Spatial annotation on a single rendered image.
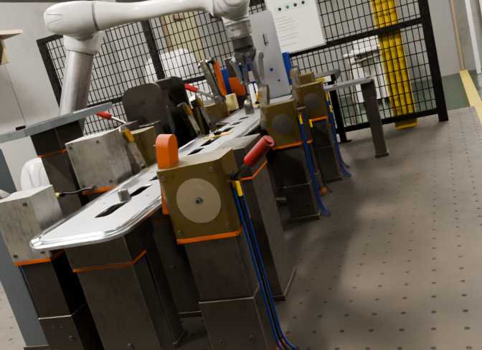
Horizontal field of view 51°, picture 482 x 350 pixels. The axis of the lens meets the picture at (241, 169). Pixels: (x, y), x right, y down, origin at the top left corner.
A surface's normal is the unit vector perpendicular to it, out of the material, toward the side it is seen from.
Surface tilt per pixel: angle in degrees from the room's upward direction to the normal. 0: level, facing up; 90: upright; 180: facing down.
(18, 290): 90
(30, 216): 90
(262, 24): 90
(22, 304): 90
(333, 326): 0
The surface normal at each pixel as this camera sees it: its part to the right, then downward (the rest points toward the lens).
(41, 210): 0.93, -0.18
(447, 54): -0.35, 0.29
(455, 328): -0.25, -0.94
